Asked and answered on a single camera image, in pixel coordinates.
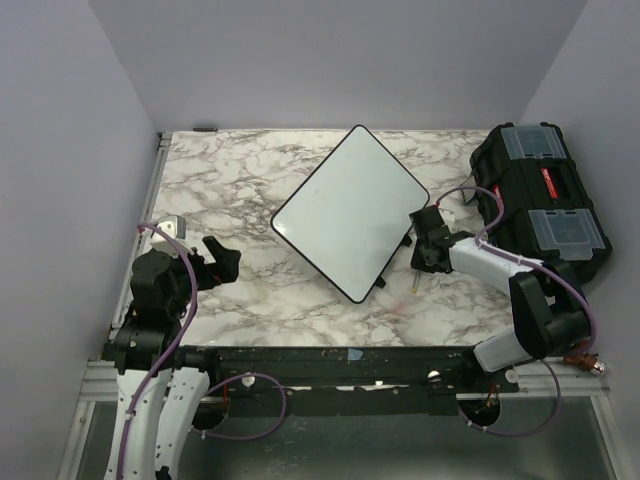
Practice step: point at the black plastic toolbox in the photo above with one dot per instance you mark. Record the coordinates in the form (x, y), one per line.
(547, 211)

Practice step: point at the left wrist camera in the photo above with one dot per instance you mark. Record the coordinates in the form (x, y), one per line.
(174, 226)

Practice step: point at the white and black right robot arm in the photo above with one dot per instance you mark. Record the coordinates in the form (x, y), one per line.
(549, 312)

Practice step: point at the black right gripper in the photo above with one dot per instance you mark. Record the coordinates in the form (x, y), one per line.
(418, 263)

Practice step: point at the white whiteboard with black frame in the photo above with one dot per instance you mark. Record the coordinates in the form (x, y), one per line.
(351, 214)

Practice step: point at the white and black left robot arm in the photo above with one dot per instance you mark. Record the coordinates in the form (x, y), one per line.
(160, 383)

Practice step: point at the blue tape piece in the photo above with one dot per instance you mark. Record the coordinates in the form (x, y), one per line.
(354, 354)

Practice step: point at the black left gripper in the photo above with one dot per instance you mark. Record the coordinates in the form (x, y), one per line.
(226, 268)

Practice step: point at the white whiteboard marker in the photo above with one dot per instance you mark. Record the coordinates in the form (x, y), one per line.
(415, 282)

